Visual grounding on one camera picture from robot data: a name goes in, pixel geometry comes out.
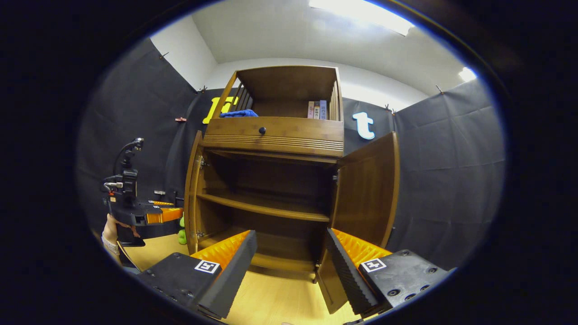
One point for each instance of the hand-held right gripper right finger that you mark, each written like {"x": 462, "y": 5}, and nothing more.
{"x": 347, "y": 271}

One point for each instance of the wooden shoe cabinet door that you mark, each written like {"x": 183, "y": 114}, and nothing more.
{"x": 365, "y": 189}
{"x": 193, "y": 194}

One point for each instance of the pink upright book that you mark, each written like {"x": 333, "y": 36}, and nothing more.
{"x": 310, "y": 110}

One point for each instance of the wooden inner cabinet shelf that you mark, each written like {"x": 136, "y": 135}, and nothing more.
{"x": 271, "y": 206}

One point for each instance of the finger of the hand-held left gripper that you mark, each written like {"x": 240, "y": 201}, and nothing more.
{"x": 162, "y": 203}
{"x": 169, "y": 214}

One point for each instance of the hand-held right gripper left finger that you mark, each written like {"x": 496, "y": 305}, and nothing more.
{"x": 235, "y": 271}

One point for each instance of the blue cloth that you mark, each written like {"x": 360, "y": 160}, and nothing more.
{"x": 239, "y": 113}

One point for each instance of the green frog toy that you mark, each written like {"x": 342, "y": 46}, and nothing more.
{"x": 182, "y": 234}

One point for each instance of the blue upright book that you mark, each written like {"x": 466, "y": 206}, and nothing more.
{"x": 323, "y": 109}

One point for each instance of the large ceiling light panel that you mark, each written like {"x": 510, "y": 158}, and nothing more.
{"x": 361, "y": 13}

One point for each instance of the small ceiling light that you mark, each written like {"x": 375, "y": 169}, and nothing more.
{"x": 468, "y": 74}

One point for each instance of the black backdrop cloth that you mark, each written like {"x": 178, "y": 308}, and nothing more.
{"x": 451, "y": 171}

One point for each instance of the brown upright book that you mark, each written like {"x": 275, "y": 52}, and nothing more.
{"x": 317, "y": 110}

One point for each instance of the wooden double-door shoe cabinet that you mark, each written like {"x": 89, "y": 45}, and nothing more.
{"x": 289, "y": 85}

